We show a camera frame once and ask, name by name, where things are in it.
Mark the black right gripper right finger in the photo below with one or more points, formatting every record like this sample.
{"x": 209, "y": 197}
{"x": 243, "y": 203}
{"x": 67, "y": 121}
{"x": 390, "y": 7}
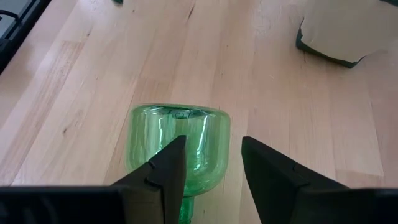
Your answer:
{"x": 267, "y": 174}

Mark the black aluminium table frame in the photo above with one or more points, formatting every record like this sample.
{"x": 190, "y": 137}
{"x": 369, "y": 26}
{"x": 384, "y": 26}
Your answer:
{"x": 21, "y": 29}

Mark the green plastic spray bottle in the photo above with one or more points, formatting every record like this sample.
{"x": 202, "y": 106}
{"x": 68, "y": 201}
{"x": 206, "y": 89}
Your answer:
{"x": 149, "y": 137}

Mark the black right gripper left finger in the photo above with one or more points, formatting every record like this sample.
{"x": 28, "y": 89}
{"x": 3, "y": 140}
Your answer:
{"x": 164, "y": 174}

